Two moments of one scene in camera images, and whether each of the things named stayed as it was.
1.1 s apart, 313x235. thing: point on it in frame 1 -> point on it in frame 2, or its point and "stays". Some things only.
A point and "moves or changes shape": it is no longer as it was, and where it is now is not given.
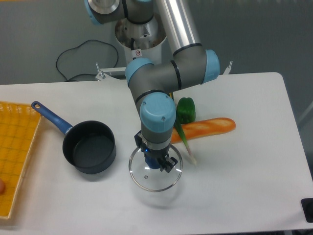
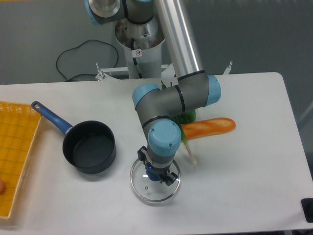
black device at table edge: x=307 y=204 stays
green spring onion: x=184 y=139 stays
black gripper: x=155 y=159 -> x=167 y=177
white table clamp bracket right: x=228 y=68 stays
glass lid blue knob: x=153 y=179 moves or changes shape
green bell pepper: x=186 y=110 stays
